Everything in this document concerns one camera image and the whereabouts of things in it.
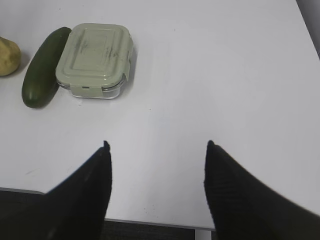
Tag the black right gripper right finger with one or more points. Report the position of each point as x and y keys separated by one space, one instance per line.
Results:
x=244 y=208

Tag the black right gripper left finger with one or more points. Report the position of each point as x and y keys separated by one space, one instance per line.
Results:
x=74 y=210

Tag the green cucumber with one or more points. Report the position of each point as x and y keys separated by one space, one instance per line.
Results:
x=40 y=83

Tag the green lidded glass container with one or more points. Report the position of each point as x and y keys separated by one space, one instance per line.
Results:
x=96 y=61

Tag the yellow pear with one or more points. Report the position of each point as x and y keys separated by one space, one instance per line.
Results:
x=10 y=57

